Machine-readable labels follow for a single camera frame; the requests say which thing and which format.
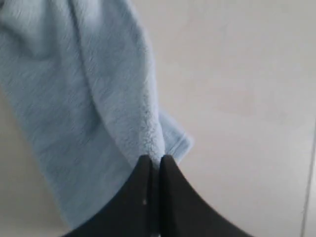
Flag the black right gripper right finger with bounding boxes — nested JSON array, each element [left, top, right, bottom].
[[159, 155, 250, 237]]

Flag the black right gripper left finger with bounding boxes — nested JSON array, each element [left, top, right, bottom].
[[64, 156, 153, 237]]

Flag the light blue terry towel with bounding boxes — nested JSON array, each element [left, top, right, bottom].
[[0, 0, 192, 228]]

